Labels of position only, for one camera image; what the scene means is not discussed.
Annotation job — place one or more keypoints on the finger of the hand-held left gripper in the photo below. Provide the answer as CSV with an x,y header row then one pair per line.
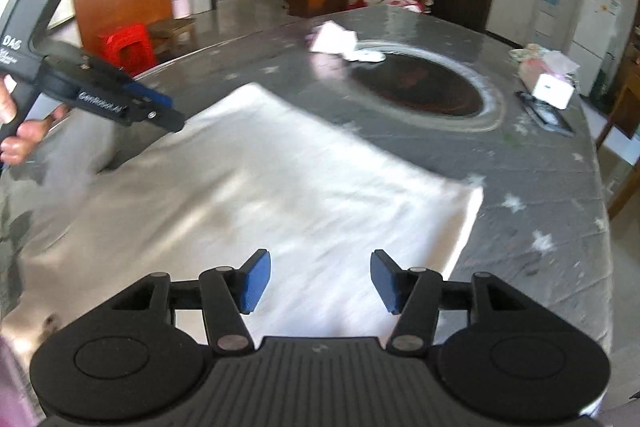
x,y
160,116
150,96

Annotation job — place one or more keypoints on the white water dispenser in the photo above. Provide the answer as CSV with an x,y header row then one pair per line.
x,y
545,22

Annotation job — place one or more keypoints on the pink white tissue box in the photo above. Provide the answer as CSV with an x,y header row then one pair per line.
x,y
547,82

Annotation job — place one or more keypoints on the wooden stool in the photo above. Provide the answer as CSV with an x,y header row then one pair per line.
x,y
172,29

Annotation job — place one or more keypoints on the floral cloth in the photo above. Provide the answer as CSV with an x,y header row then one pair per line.
x,y
525,53

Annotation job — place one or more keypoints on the white refrigerator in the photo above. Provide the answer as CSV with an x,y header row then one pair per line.
x,y
595,27

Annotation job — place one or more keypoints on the wooden sideboard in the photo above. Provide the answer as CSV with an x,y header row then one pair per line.
x,y
627,107

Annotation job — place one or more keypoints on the white glove pink cuff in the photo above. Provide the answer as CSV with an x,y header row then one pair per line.
x,y
332,38

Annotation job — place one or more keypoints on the red plastic stool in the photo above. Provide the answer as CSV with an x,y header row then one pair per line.
x,y
127,49

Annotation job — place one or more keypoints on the cream fleece garment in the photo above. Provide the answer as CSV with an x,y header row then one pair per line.
x,y
280,187

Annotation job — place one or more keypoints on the low wooden cabinet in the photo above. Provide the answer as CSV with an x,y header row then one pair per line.
x,y
125,7

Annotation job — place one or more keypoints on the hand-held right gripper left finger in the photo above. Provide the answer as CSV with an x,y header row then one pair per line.
x,y
255,279

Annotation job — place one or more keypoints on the white storage box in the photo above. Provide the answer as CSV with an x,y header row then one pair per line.
x,y
190,3

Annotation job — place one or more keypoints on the round black hotplate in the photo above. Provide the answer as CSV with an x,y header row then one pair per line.
x,y
415,87

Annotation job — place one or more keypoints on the person's left hand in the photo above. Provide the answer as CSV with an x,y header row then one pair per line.
x,y
20,142

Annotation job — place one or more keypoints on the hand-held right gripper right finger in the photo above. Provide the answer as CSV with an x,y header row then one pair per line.
x,y
387,282

